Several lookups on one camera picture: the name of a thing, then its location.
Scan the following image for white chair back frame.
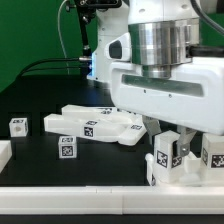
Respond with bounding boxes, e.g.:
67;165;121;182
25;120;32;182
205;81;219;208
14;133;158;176
44;114;146;146

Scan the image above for white chair seat block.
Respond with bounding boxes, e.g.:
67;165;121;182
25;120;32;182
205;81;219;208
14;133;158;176
145;153;224;187

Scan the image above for small white tagged cube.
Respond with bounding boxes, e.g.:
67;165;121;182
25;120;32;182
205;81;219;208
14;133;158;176
58;136;77;159

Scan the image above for white front border rail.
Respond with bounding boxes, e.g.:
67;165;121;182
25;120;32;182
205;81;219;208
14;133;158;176
0;186;224;215

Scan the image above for black cables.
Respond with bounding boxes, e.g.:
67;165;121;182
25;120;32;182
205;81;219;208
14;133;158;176
14;57;93;79

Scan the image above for white flat chair panel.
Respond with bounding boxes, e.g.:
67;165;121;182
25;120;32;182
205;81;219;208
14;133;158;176
61;105;117;115

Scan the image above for grey cable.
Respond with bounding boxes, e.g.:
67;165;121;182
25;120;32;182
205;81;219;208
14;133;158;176
56;0;72;75

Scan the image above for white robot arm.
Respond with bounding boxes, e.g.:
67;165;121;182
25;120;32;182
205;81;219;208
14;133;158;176
89;0;224;156

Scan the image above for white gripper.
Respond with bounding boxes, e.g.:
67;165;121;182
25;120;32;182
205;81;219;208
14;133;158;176
105;33;224;157

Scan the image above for white left border block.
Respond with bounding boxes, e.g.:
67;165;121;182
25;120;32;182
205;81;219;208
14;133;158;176
0;140;12;173

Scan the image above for black camera stand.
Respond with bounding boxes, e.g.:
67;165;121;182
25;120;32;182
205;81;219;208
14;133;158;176
66;0;122;75

